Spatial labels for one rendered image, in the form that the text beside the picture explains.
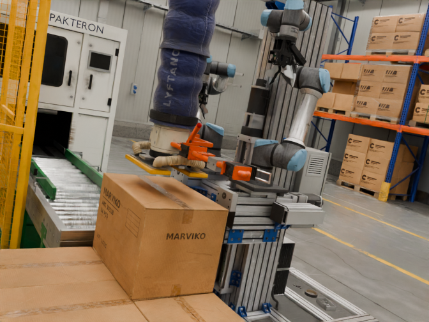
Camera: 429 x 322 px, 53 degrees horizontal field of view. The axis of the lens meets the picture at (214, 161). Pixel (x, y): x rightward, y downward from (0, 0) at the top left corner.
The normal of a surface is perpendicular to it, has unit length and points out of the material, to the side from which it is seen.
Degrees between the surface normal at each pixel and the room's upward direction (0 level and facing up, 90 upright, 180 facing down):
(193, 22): 75
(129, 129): 90
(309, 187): 90
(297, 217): 90
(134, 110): 90
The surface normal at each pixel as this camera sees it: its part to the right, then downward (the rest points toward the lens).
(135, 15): 0.52, 0.22
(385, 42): -0.84, -0.06
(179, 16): -0.21, -0.19
